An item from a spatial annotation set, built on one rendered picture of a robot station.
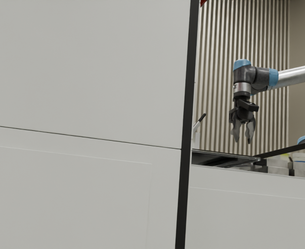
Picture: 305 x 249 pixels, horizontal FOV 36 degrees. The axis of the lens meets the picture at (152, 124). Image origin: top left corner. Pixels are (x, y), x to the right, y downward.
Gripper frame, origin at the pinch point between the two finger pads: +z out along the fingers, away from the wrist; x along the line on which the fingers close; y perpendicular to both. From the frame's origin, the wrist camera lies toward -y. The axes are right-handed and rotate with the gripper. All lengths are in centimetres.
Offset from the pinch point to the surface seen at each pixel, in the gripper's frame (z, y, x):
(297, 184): 26, -55, 12
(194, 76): 8, -76, 52
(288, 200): 31, -55, 15
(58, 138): 26, -75, 81
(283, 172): 18.3, -31.9, 1.9
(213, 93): -104, 222, -84
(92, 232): 44, -74, 72
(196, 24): -4, -77, 53
